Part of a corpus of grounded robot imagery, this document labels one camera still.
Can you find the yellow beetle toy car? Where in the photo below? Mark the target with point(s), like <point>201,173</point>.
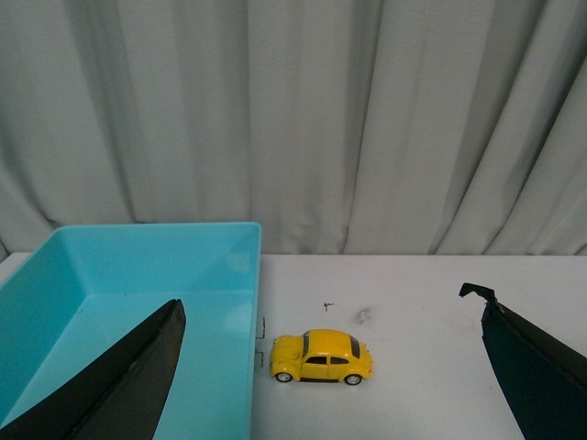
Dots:
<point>321,355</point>

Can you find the grey pleated curtain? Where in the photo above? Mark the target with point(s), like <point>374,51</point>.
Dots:
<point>341,127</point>

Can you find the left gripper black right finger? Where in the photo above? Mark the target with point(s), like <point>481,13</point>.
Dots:
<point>542,379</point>

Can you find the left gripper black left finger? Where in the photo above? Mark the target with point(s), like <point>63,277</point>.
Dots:
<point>121,394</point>

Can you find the turquoise plastic storage bin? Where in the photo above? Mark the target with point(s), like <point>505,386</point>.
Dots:
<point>87,286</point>

